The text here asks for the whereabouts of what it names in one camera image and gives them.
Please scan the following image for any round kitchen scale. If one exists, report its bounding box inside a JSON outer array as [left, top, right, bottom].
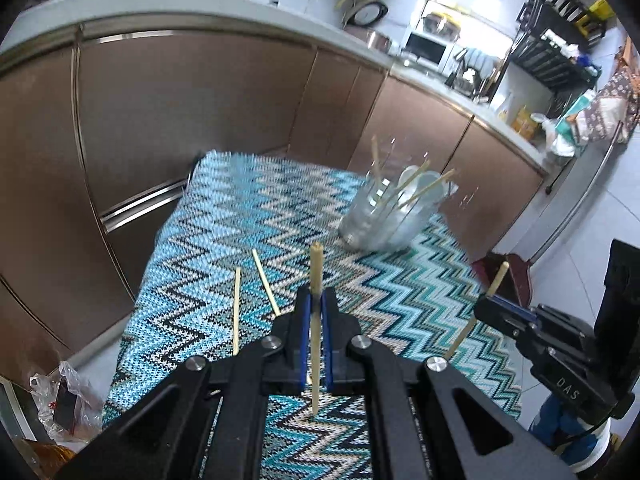
[[349, 1, 390, 27]]

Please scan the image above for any white kitchen countertop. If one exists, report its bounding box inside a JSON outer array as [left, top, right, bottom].
[[0, 0, 561, 171]]

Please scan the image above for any metal dish rack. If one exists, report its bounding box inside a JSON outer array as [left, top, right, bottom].
[[447, 46, 503, 98]]

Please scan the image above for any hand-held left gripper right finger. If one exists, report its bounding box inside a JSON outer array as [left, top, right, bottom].
[[322, 288, 576, 480]]

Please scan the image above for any white plastic bag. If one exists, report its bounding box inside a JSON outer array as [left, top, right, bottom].
[[541, 114, 582, 160]]

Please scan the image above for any brown patterned cloth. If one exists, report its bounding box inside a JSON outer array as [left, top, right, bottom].
[[574, 66, 640, 143]]

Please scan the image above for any orange plastic bag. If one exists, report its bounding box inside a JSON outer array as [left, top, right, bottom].
[[22, 437, 80, 468]]

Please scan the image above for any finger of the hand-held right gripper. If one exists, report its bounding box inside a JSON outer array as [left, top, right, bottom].
[[473, 295, 540, 342]]

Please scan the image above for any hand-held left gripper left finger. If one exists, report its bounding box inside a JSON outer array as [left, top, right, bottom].
[[52, 286, 313, 480]]

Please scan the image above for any dark red stool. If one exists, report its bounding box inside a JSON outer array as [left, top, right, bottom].
[[471, 254, 535, 307]]

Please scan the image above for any black shelf rack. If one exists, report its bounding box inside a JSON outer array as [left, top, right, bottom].
[[509, 0, 610, 97]]

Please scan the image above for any brown kitchen cabinet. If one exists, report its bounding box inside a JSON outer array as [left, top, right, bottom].
[[0, 17, 548, 376]]

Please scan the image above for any clear plastic bag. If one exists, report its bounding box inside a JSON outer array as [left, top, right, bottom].
[[27, 360, 105, 442]]

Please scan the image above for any yellow bottle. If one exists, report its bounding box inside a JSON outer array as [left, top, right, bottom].
[[511, 105, 535, 135]]

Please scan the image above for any zigzag knitted cloth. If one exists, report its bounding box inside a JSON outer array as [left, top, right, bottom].
[[102, 150, 523, 480]]

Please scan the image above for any white microwave oven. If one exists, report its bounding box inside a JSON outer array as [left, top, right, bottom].
[[401, 30, 452, 72]]

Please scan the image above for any person's right hand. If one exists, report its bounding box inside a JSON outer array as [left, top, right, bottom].
[[530, 394, 623, 476]]

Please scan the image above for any clear glass cup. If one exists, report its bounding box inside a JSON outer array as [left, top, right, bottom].
[[339, 135, 473, 252]]

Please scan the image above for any bamboo chopstick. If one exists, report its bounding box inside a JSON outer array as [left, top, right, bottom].
[[231, 267, 242, 357], [399, 169, 457, 209], [444, 261, 511, 361], [384, 160, 432, 207], [251, 249, 282, 318], [309, 241, 323, 417]]

